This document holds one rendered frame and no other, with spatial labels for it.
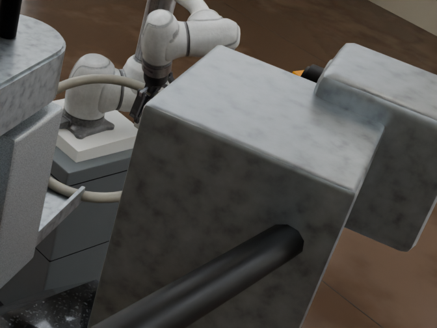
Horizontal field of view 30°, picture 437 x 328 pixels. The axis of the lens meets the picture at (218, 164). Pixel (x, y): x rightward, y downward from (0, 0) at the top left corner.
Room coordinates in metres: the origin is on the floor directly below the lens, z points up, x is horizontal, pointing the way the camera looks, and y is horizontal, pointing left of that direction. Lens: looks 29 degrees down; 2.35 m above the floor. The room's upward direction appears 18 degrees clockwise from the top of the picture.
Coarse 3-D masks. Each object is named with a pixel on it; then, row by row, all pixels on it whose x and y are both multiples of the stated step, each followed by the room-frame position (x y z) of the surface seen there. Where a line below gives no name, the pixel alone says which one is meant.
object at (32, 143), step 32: (32, 128) 1.41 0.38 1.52; (0, 160) 1.35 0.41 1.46; (32, 160) 1.43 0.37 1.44; (0, 192) 1.34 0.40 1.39; (32, 192) 1.45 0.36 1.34; (0, 224) 1.35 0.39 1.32; (32, 224) 1.49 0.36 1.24; (0, 256) 1.36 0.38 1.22; (32, 256) 1.52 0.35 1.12; (0, 288) 1.39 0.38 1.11
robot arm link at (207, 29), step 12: (180, 0) 2.38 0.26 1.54; (192, 0) 2.37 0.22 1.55; (192, 12) 2.33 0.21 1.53; (204, 12) 2.29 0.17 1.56; (216, 12) 2.32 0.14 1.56; (192, 24) 2.23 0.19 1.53; (204, 24) 2.24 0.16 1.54; (216, 24) 2.25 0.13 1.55; (228, 24) 2.26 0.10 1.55; (192, 36) 2.20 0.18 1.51; (204, 36) 2.21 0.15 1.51; (216, 36) 2.22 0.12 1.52; (228, 36) 2.24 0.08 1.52; (192, 48) 2.20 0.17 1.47; (204, 48) 2.21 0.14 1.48
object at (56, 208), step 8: (48, 192) 1.88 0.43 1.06; (80, 192) 1.86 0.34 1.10; (48, 200) 1.84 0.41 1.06; (56, 200) 1.85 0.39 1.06; (64, 200) 1.87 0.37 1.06; (72, 200) 1.82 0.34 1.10; (80, 200) 1.88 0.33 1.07; (48, 208) 1.81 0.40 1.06; (56, 208) 1.82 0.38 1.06; (64, 208) 1.78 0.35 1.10; (72, 208) 1.83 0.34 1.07; (48, 216) 1.78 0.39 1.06; (56, 216) 1.74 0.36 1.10; (64, 216) 1.79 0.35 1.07; (40, 224) 1.73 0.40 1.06; (48, 224) 1.70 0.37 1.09; (56, 224) 1.75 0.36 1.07; (40, 232) 1.66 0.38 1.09; (48, 232) 1.71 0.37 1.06; (40, 240) 1.67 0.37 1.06
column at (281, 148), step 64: (256, 64) 0.76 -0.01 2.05; (192, 128) 0.59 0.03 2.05; (256, 128) 0.62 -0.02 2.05; (320, 128) 0.66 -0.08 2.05; (384, 128) 0.71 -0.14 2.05; (128, 192) 0.60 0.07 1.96; (192, 192) 0.59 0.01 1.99; (256, 192) 0.58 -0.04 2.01; (320, 192) 0.57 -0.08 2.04; (128, 256) 0.60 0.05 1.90; (192, 256) 0.59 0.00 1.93; (320, 256) 0.57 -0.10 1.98; (256, 320) 0.57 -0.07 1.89
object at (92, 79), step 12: (60, 84) 2.23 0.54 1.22; (72, 84) 2.25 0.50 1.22; (84, 84) 2.28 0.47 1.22; (120, 84) 2.31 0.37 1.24; (132, 84) 2.30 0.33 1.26; (144, 84) 2.31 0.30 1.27; (60, 192) 1.88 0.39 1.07; (72, 192) 1.88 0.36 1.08; (84, 192) 1.89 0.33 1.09; (96, 192) 1.90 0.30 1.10; (108, 192) 1.91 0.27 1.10; (120, 192) 1.92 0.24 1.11
